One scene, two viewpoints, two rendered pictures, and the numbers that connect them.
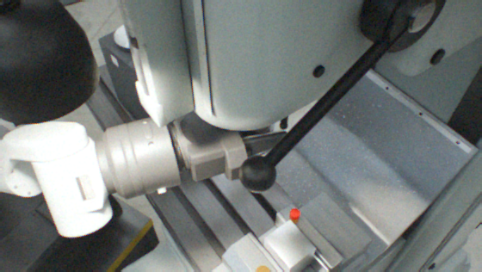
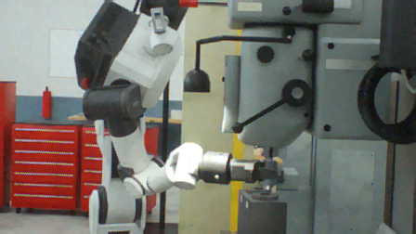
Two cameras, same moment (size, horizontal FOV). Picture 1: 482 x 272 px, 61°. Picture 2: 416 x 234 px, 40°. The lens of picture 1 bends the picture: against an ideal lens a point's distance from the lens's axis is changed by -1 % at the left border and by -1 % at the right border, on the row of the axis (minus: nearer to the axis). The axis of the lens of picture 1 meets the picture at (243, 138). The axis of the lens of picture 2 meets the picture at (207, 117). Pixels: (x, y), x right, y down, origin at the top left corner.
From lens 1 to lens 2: 1.30 m
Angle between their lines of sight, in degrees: 57
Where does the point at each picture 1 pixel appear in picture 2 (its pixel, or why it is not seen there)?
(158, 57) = (228, 103)
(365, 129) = not seen: outside the picture
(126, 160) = (209, 156)
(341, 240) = not seen: outside the picture
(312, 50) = (265, 99)
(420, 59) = (318, 126)
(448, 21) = (324, 110)
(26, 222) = not seen: outside the picture
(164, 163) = (222, 161)
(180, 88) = (233, 119)
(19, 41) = (196, 72)
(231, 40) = (242, 91)
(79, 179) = (190, 159)
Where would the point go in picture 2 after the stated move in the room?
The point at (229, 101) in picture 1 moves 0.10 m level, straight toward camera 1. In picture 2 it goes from (241, 115) to (221, 116)
